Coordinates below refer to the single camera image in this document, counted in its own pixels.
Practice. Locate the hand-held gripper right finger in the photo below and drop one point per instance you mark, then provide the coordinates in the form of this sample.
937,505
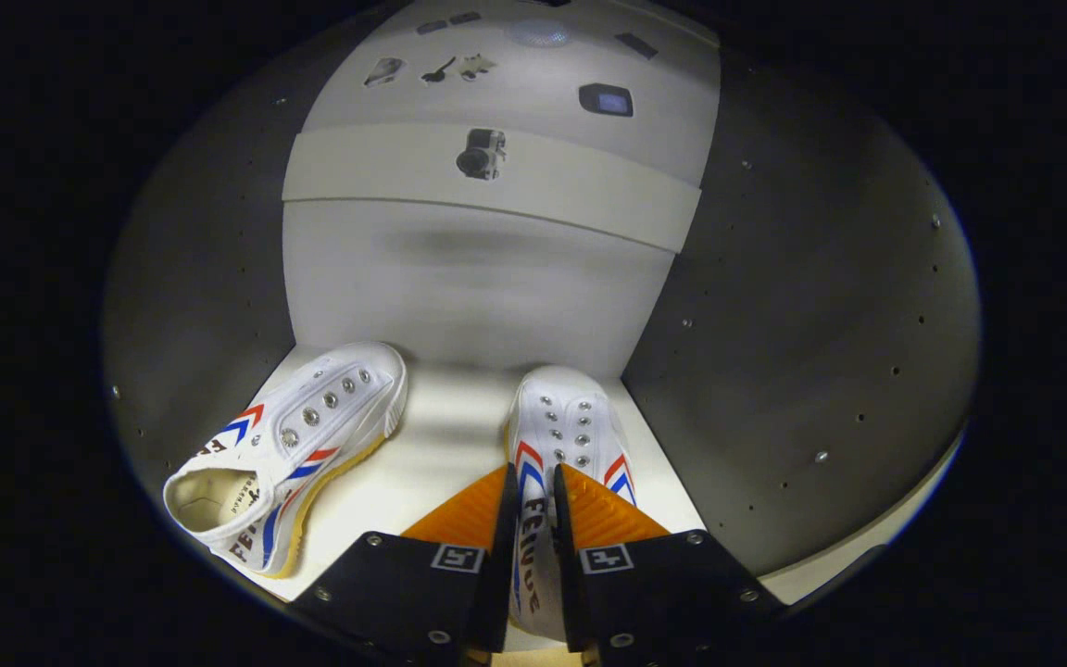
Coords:
569,574

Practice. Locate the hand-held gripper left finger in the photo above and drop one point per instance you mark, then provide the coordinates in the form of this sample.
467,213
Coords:
495,574

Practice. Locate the white striped canvas shoe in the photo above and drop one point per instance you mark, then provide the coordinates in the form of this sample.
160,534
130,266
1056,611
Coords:
566,417
330,417

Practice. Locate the dark grey shoe cabinet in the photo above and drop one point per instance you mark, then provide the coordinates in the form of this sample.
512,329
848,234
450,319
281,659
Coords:
774,324

